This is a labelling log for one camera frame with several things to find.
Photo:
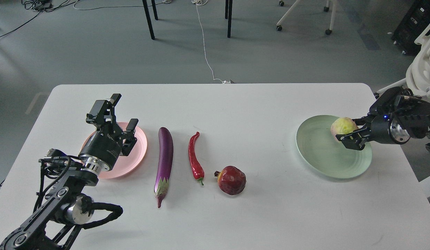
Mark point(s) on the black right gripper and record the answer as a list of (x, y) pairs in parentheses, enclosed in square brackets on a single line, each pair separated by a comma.
[(377, 129)]

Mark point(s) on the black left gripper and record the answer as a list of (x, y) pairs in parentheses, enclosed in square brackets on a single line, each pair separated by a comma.
[(109, 141)]

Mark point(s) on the green yellow round fruit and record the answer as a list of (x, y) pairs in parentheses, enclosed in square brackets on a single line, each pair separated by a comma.
[(343, 125)]

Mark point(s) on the purple eggplant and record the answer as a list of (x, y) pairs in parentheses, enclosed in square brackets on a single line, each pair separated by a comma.
[(166, 150)]

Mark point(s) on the red chili pepper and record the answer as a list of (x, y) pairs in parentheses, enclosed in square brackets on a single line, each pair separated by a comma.
[(196, 168)]

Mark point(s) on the red pomegranate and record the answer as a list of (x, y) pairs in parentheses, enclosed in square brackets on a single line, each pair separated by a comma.
[(231, 180)]

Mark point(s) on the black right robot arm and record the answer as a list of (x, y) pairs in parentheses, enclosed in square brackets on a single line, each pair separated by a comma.
[(396, 116)]

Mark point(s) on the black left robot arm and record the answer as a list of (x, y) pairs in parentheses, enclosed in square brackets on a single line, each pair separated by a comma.
[(62, 210)]

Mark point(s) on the pink plate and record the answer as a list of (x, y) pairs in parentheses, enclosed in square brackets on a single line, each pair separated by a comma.
[(126, 164)]

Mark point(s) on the light green plate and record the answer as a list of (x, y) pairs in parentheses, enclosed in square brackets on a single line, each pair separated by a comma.
[(317, 147)]

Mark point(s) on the white office chair right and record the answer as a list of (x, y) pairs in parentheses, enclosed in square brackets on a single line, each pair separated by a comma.
[(417, 76)]

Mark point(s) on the black table leg left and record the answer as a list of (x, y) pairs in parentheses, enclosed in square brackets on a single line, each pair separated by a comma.
[(148, 16)]

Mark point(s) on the black table leg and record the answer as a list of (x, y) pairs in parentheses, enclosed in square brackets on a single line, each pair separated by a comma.
[(148, 16), (228, 16)]

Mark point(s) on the black equipment case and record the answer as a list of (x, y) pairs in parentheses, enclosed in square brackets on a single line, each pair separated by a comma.
[(411, 26)]

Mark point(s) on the white chair base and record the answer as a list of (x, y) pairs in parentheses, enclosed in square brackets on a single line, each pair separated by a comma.
[(299, 9)]

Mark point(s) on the black table leg right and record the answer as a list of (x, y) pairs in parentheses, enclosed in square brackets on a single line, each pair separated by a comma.
[(228, 16)]

